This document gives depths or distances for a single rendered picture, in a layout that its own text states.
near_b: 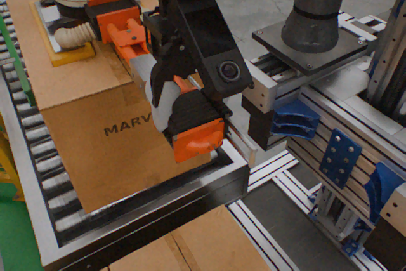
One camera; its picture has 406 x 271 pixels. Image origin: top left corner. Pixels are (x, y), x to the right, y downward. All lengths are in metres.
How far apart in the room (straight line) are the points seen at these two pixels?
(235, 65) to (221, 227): 0.84
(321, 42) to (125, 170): 0.61
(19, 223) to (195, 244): 1.09
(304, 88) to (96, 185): 0.62
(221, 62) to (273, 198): 1.31
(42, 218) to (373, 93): 1.01
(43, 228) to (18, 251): 0.73
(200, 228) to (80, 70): 0.61
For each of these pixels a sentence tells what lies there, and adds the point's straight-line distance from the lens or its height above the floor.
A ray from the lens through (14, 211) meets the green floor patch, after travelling 2.04.
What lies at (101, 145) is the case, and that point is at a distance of 0.89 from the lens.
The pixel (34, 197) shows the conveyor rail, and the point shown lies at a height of 0.59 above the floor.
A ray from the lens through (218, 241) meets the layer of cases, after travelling 1.14.
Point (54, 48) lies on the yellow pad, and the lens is 0.92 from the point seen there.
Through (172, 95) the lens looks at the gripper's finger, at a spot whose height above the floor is 1.27.
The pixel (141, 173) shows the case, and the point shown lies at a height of 0.75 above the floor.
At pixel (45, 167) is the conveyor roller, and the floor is 0.54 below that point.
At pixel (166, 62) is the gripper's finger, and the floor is 1.32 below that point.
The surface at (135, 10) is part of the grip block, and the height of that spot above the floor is 1.23.
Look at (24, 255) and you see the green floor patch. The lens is 1.90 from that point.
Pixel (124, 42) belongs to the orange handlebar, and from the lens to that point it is 0.66.
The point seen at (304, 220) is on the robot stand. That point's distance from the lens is 1.61.
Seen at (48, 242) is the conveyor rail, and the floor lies 0.60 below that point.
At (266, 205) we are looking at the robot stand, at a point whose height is 0.21.
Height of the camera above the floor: 1.56
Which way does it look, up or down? 44 degrees down
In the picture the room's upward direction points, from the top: straight up
